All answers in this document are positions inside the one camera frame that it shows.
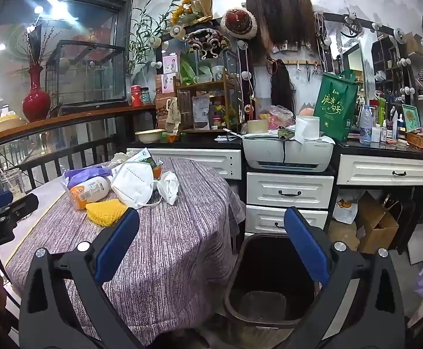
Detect cream bowl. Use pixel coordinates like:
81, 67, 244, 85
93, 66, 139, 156
135, 129, 166, 144

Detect purple plastic bag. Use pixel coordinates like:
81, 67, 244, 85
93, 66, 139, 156
63, 167, 112, 190

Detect pink plastic bag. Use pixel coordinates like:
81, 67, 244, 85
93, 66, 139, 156
269, 105, 295, 128

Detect red vase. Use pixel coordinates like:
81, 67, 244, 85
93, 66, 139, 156
22, 65, 51, 123

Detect mirror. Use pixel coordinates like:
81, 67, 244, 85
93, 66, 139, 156
340, 42, 367, 88

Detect glass cup with straws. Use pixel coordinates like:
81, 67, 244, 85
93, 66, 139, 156
0, 168, 27, 199

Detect yellow foam fruit net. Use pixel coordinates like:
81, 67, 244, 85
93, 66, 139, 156
85, 199, 128, 225

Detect dark brown trash bin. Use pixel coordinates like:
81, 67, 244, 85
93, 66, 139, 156
223, 233, 325, 328

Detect black wig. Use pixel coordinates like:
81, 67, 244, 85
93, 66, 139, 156
270, 60, 296, 112

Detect group of cosmetic bottles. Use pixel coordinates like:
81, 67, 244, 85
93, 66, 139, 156
372, 98, 406, 143

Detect clear water bottle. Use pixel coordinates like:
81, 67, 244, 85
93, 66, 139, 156
359, 105, 374, 145

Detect purple striped tablecloth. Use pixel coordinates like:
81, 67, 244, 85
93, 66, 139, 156
6, 156, 246, 348

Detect white toilet paper roll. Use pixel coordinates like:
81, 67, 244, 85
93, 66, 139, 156
294, 115, 321, 145

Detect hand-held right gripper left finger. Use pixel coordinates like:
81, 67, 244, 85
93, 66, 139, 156
18, 208, 147, 349

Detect ornate headpiece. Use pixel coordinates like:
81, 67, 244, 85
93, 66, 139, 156
184, 29, 232, 59

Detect white drawer without handle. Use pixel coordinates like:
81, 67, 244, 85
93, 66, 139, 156
126, 148, 242, 180

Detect white board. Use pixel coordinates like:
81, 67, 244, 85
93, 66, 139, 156
408, 222, 423, 264

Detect dark cubby wall shelf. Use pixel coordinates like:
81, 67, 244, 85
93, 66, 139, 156
372, 36, 406, 96

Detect wooden shelf rack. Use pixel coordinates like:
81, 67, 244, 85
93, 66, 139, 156
173, 69, 242, 133

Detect white bag orange print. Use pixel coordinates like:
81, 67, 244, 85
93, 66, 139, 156
333, 193, 360, 225

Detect green tote bag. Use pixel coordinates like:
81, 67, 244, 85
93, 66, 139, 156
313, 70, 358, 142

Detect hanging brown hair pieces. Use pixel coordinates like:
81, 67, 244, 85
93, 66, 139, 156
246, 0, 316, 51

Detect brown sack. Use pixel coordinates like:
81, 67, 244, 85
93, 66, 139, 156
328, 220, 360, 251

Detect green bamboo plant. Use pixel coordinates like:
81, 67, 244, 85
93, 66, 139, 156
126, 0, 180, 78

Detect white printer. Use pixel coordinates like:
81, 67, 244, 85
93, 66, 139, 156
242, 135, 335, 172

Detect ornate wooden box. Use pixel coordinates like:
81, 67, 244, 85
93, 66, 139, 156
406, 130, 423, 152

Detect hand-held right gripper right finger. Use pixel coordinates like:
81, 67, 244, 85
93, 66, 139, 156
275, 206, 406, 349

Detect black framed glass tank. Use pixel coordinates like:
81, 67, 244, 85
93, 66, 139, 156
45, 40, 128, 113

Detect teal framed picture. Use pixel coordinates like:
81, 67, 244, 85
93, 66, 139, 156
401, 104, 422, 132

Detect beige tape roll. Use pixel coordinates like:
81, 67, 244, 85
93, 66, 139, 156
247, 119, 269, 135

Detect white respirator mask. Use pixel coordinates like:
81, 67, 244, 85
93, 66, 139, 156
110, 161, 158, 209

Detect printed kraft paper bag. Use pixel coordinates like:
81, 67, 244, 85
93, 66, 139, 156
165, 97, 182, 136

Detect dry branches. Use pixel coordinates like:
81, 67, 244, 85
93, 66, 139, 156
23, 25, 54, 68

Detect sunflower bouquet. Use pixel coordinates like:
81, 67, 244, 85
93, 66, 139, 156
170, 0, 214, 27

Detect white drawer black handle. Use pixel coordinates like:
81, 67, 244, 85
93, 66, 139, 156
337, 154, 423, 186
247, 172, 335, 209
245, 205, 328, 234

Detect red fur trimmed hat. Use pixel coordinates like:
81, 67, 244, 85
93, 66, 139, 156
221, 6, 258, 40

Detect white orange juice bottle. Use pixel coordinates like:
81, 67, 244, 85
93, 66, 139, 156
68, 176, 111, 210

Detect green white carton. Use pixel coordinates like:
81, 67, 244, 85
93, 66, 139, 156
111, 148, 157, 175

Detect large cardboard box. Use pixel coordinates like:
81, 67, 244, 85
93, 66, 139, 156
356, 191, 400, 255

